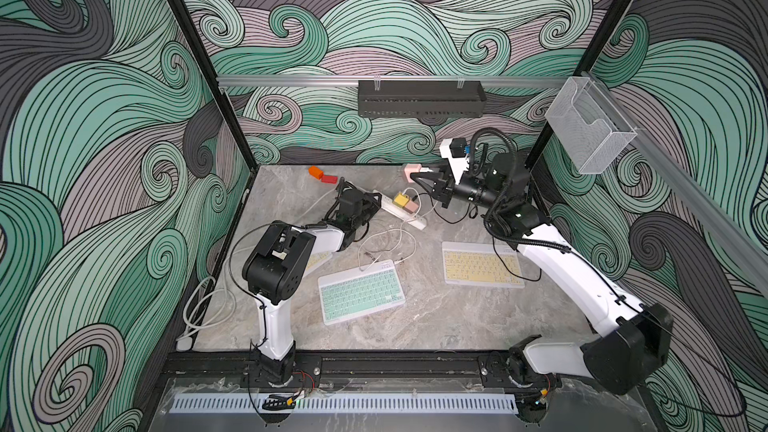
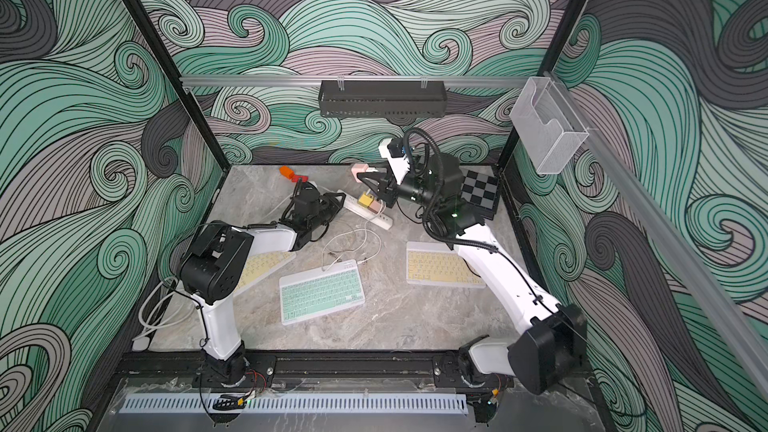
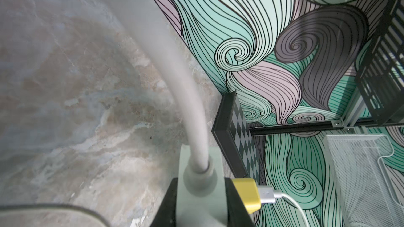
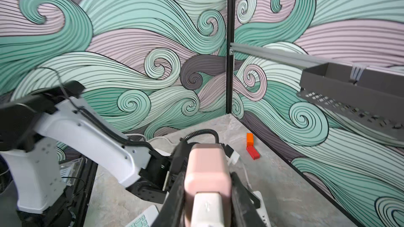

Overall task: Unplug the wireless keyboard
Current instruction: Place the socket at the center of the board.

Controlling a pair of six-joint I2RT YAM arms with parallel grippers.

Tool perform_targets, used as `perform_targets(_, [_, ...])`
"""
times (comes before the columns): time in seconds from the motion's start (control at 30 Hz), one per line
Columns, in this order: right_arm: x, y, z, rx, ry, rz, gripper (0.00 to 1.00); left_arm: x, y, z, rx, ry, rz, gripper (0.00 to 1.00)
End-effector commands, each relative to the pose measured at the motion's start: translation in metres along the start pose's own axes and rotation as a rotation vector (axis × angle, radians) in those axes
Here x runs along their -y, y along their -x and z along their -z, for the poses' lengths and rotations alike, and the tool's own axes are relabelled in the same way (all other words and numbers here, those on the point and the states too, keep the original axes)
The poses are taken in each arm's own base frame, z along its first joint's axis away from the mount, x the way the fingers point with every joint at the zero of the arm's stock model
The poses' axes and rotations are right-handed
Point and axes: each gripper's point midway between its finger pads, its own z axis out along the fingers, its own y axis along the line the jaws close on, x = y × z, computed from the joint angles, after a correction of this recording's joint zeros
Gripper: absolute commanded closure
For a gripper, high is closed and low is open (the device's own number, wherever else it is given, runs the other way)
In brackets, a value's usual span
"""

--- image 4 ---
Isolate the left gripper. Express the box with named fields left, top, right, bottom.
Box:
left=126, top=140, right=196, bottom=204

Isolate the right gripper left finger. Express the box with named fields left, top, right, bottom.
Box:
left=152, top=172, right=186, bottom=227

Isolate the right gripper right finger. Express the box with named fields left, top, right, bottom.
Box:
left=230, top=172, right=266, bottom=227

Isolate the white charging cable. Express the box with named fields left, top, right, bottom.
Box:
left=190, top=192, right=225, bottom=227

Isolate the pink charger with white cable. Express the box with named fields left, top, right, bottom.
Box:
left=184, top=144, right=231, bottom=227

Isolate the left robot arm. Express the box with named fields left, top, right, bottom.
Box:
left=1, top=81, right=189, bottom=214

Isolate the white power strip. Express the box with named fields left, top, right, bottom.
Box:
left=252, top=191, right=271, bottom=227

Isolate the red block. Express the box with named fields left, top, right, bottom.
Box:
left=246, top=146, right=260, bottom=160

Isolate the orange block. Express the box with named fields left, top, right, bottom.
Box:
left=246, top=133, right=254, bottom=147

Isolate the green wireless keyboard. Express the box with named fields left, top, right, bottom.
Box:
left=126, top=205, right=159, bottom=227

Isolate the white power strip cord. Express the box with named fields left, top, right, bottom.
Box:
left=126, top=133, right=181, bottom=147

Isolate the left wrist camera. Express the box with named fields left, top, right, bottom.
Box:
left=224, top=145, right=240, bottom=166

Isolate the black perforated wall tray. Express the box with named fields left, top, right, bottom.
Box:
left=297, top=63, right=404, bottom=141

